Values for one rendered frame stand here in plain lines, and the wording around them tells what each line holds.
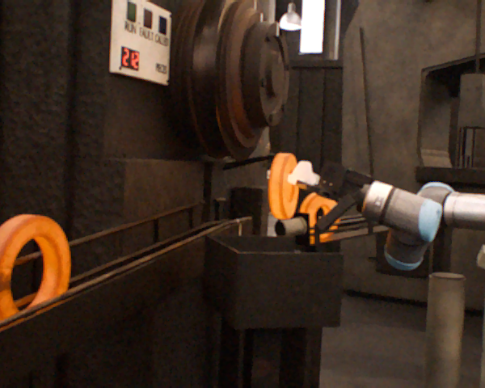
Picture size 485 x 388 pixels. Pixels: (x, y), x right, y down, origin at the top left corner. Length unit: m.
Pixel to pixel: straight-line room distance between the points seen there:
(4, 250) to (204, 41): 0.87
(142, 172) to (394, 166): 3.10
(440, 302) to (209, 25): 1.24
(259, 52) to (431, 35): 2.84
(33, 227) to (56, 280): 0.12
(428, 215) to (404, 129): 2.96
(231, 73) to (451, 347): 1.24
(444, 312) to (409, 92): 2.33
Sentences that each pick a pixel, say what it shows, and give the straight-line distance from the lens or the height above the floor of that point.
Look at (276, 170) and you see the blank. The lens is 1.61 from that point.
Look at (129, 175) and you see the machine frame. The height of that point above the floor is 0.84.
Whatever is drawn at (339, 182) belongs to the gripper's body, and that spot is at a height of 0.84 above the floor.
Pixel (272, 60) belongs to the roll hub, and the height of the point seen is 1.15.
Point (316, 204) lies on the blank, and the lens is 2.29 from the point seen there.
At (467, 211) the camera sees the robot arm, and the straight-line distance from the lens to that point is 1.71.
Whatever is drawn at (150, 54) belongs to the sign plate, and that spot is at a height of 1.12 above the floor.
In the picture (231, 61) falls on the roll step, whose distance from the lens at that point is 1.77.
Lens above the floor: 0.89
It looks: 3 degrees down
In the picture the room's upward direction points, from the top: 3 degrees clockwise
